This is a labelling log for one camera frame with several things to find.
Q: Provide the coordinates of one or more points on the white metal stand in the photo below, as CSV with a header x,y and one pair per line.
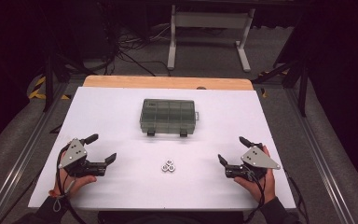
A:
x,y
211,20

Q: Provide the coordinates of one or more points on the silver hex nut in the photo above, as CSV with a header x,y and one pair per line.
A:
x,y
171,168
165,168
169,162

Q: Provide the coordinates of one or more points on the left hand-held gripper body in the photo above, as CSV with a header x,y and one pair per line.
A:
x,y
74,155

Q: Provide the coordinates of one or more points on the person's left hand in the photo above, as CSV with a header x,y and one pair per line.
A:
x,y
71,185

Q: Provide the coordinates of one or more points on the yellow black hazard tape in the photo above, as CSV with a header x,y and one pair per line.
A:
x,y
38,88
263,92

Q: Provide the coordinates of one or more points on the aluminium floor rail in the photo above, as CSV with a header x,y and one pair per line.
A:
x,y
320,149
21,155

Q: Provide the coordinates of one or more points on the white board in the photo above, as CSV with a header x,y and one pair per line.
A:
x,y
121,124

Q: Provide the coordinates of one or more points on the person's dark lap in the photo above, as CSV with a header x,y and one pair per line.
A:
x,y
167,217

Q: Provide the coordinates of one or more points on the person's right hand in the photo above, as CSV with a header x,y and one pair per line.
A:
x,y
265,186

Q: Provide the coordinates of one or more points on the black tripod stand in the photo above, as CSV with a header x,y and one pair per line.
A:
x,y
49,81
303,84

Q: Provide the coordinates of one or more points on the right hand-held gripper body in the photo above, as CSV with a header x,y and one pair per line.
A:
x,y
258,158

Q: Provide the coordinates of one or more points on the grey transparent compartment box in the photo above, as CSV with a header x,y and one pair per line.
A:
x,y
167,116

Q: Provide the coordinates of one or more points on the wooden table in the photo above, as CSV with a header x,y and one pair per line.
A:
x,y
121,81

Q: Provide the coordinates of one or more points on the orange wrist band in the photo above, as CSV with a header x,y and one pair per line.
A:
x,y
53,193

